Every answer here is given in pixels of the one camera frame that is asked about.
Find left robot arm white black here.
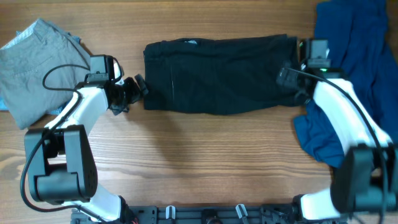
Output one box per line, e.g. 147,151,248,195
20,55,149,223

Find black shorts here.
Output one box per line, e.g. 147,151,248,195
144,34,305,115

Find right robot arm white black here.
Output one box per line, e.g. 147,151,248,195
276,39,397,223

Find grey folded shorts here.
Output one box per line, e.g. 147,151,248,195
1,19,90,129

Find dark blue garment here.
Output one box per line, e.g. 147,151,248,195
294,0,397,167

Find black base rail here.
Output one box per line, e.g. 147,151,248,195
70,203,312,224

